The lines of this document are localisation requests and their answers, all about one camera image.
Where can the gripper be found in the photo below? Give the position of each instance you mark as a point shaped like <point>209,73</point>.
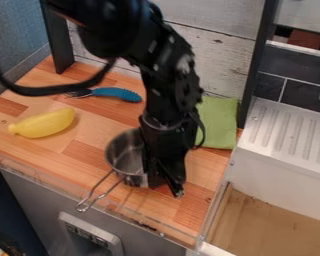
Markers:
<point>165,143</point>

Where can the silver pan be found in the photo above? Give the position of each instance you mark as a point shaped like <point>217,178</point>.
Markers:
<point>124,156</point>

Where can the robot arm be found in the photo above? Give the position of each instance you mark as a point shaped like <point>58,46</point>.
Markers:
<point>122,26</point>

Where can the green cloth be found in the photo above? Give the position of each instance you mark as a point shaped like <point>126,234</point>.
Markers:
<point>219,121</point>

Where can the toy sink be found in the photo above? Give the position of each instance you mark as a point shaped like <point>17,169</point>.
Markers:
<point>283,140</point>

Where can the yellow toy banana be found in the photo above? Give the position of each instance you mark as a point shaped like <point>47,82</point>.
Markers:
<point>44,124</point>

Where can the black frame post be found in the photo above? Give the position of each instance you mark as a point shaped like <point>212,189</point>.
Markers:
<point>256,63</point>
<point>59,43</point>

